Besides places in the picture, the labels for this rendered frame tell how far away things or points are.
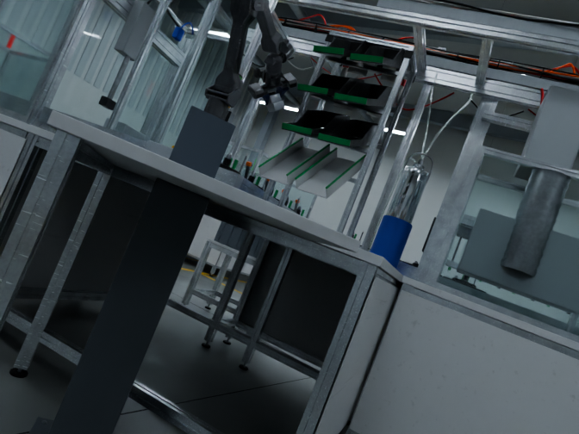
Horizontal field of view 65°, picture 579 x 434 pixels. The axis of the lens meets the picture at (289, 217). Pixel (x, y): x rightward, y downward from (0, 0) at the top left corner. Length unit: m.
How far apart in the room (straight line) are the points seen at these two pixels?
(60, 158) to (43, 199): 0.09
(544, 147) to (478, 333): 0.91
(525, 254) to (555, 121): 0.64
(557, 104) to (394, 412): 1.56
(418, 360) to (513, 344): 0.38
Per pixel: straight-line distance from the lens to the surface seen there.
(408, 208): 2.38
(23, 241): 1.03
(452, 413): 2.10
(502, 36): 2.47
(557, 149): 2.40
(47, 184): 1.01
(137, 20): 2.78
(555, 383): 2.12
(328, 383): 1.39
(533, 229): 2.21
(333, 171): 1.72
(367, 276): 1.35
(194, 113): 1.37
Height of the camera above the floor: 0.78
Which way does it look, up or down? 4 degrees up
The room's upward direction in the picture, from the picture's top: 22 degrees clockwise
